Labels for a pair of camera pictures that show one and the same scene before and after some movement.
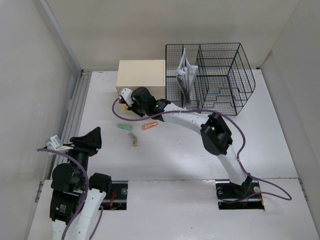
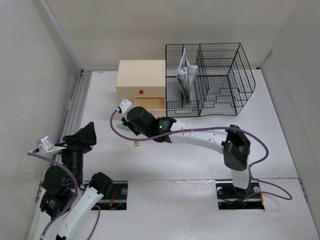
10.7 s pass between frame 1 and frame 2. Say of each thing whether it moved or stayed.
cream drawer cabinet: stayed
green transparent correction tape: stayed
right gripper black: moved
